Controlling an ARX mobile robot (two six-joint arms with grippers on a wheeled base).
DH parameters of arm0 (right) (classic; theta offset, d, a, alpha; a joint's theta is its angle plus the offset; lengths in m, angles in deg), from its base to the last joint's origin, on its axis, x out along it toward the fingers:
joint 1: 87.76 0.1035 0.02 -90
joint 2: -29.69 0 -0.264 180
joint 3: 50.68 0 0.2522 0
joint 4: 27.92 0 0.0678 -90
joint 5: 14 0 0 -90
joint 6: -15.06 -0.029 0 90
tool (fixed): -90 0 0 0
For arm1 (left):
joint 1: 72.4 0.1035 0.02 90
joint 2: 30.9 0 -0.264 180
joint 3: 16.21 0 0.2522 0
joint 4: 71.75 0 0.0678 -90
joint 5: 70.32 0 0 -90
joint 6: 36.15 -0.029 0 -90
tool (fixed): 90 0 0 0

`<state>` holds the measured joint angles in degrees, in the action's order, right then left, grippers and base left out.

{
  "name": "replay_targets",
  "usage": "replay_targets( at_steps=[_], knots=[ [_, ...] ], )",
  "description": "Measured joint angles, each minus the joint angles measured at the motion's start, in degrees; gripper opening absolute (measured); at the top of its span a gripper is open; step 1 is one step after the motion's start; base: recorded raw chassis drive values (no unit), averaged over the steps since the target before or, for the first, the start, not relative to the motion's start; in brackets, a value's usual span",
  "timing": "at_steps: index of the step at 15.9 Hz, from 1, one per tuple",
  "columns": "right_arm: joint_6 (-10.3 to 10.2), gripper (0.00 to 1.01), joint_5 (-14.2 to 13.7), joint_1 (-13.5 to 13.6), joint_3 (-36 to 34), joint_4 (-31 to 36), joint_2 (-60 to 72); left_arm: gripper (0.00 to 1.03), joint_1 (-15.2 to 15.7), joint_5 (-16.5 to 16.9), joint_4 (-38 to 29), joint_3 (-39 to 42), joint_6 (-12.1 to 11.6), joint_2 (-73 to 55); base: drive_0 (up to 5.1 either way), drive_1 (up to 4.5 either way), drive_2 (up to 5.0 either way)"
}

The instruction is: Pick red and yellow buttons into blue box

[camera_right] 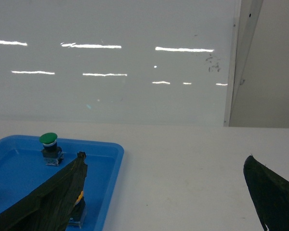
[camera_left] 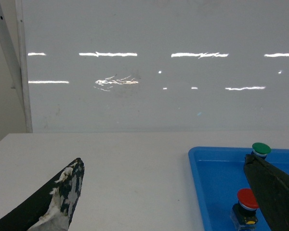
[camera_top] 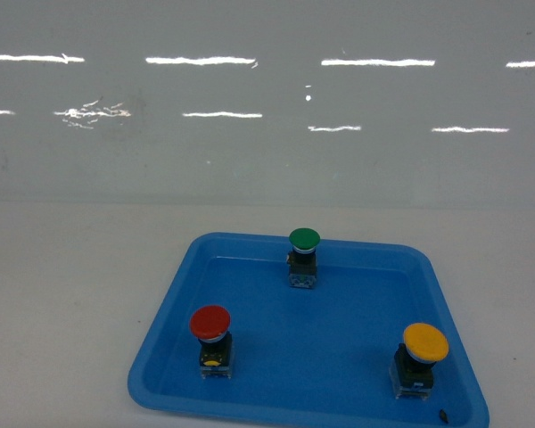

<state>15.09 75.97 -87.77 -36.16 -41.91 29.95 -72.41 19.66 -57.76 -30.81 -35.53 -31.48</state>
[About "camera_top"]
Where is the red mushroom push button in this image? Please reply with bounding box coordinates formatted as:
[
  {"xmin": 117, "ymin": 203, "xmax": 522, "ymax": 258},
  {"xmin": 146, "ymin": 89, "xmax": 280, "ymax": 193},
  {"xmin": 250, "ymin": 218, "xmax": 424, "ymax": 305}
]
[{"xmin": 189, "ymin": 305, "xmax": 235, "ymax": 379}]

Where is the yellow mushroom push button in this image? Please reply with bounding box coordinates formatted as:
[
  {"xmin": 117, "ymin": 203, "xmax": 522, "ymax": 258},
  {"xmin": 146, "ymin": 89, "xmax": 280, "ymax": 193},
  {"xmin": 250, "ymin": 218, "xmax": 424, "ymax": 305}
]
[{"xmin": 389, "ymin": 323, "xmax": 449, "ymax": 400}]

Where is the green mushroom push button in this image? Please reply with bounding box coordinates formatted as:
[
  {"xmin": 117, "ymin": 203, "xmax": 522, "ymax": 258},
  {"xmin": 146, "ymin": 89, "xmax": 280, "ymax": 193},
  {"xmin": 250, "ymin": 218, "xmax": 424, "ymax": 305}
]
[{"xmin": 286, "ymin": 227, "xmax": 321, "ymax": 289}]

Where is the blue plastic tray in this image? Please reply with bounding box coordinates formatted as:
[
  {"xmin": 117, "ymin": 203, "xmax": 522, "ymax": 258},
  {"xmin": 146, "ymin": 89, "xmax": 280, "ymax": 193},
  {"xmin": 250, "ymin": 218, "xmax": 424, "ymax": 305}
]
[{"xmin": 128, "ymin": 233, "xmax": 490, "ymax": 427}]

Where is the white whiteboard panel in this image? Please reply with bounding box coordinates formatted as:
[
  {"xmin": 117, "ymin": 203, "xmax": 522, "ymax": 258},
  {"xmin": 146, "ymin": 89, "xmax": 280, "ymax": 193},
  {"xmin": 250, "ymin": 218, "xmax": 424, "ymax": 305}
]
[{"xmin": 0, "ymin": 1, "xmax": 535, "ymax": 208}]

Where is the small black debris piece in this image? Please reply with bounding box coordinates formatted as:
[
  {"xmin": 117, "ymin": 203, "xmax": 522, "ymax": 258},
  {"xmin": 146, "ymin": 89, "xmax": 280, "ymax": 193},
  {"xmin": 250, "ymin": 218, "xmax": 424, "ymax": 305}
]
[{"xmin": 439, "ymin": 409, "xmax": 449, "ymax": 424}]

